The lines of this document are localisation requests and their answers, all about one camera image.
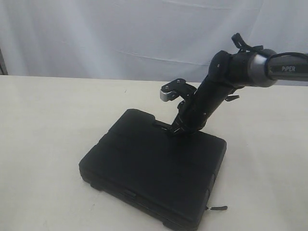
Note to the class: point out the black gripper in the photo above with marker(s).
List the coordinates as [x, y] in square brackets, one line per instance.
[194, 113]

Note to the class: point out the black plastic tool case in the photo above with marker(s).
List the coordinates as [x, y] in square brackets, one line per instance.
[168, 177]

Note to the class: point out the white backdrop curtain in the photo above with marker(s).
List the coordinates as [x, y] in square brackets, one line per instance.
[141, 39]

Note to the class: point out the yellow measuring tape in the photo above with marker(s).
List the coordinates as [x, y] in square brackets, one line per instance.
[217, 208]

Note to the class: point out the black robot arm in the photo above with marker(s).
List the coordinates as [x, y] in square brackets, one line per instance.
[229, 72]

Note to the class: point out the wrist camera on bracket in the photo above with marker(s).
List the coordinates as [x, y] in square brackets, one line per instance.
[176, 88]

